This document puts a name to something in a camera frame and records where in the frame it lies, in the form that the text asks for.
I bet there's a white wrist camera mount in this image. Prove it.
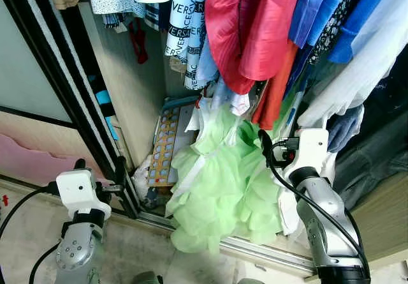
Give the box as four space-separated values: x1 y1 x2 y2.
55 169 113 220
282 128 330 181

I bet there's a wooden wardrobe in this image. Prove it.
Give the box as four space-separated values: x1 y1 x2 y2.
76 0 408 267

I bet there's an orange red garment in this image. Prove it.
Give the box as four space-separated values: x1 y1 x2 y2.
251 40 300 130

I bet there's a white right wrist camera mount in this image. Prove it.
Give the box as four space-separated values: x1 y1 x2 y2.
282 128 330 181

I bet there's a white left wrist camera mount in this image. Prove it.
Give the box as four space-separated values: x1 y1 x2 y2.
55 169 113 220

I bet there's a black white patterned garment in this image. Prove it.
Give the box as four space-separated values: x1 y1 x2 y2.
308 0 364 64

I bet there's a red shiny jacket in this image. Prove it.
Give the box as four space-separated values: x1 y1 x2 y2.
204 0 304 95

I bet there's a green frilly dress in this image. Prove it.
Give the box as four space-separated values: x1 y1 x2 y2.
164 102 289 255

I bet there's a cyan black striped cloth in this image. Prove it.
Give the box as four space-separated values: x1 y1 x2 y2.
91 73 120 141

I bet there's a white sheer garment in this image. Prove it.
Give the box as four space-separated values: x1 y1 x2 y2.
296 0 408 130

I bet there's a grey left robot leg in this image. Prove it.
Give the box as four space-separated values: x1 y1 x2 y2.
131 271 164 284

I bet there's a black framed sliding wardrobe door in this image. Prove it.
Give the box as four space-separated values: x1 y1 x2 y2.
0 0 140 220

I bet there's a red strap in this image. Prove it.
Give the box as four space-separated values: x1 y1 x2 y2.
127 17 150 65

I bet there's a black white lettered garment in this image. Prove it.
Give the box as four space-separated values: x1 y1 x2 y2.
164 0 209 91

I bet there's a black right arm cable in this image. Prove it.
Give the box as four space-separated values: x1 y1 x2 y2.
261 137 370 272

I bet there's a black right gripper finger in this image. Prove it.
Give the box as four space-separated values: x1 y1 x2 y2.
258 130 273 170

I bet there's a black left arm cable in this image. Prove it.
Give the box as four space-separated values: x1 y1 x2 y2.
0 182 61 283

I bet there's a dark navy garment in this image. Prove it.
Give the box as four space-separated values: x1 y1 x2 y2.
331 45 408 192

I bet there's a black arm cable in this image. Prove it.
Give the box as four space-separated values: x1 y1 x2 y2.
261 137 370 272
0 182 61 283

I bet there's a silver wardrobe floor rail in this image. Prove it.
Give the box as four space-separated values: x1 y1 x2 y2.
137 211 319 277

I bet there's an orange board with holes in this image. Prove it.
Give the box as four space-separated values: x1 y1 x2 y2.
148 99 186 188

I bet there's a grey blue garment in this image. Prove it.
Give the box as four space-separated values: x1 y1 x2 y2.
327 104 365 154

